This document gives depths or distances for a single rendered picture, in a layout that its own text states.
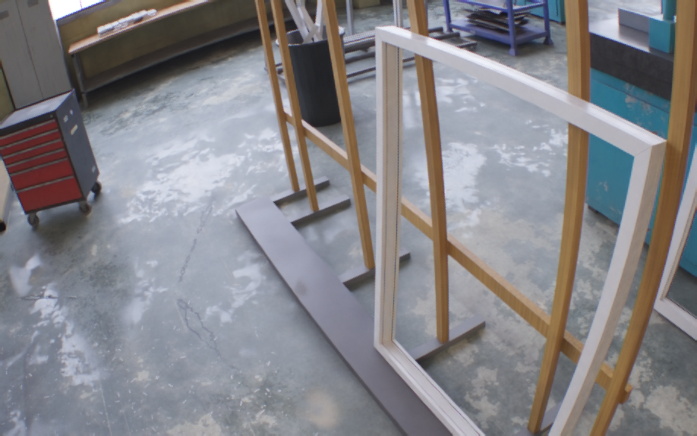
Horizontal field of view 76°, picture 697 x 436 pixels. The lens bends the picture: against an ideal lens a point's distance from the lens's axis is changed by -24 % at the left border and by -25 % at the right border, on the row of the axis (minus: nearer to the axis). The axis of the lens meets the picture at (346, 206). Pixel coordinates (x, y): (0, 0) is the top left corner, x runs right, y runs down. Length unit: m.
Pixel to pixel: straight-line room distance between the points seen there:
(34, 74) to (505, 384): 7.12
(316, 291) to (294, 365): 0.49
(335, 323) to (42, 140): 2.76
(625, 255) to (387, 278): 1.33
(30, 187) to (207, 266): 1.94
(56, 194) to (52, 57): 3.66
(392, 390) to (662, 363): 1.32
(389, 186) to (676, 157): 1.28
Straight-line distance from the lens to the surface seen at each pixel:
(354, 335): 2.70
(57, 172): 4.51
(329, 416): 2.46
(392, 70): 1.98
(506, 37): 6.42
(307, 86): 4.64
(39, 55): 7.97
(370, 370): 2.53
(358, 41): 6.46
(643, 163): 1.17
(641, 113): 2.97
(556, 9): 7.82
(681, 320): 2.86
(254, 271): 3.31
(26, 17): 7.92
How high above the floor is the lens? 1.97
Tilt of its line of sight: 32 degrees down
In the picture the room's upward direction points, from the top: 10 degrees counter-clockwise
